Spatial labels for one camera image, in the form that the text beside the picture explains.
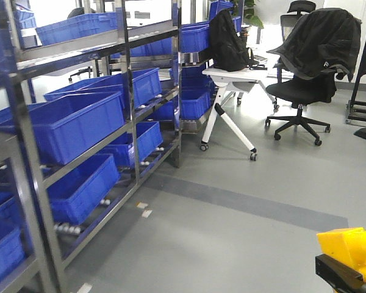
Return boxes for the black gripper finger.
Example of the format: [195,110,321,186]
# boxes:
[315,254,366,292]

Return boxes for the yellow toy building block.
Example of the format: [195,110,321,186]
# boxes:
[317,227,366,282]

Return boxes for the blue bin lower shelf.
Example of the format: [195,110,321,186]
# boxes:
[47,154,120,225]

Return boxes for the blue bin shelf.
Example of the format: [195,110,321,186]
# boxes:
[0,91,126,166]
[47,154,120,225]

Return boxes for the blue bin middle shelf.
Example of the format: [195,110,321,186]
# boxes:
[0,91,126,166]

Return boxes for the black office chair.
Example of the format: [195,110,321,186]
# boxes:
[264,0,337,147]

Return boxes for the white folding table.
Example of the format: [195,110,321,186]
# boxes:
[200,57,277,161]

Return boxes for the black backpack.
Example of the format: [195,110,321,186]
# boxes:
[209,9,259,72]

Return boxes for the metal shelving rack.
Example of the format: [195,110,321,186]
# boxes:
[0,1,181,292]

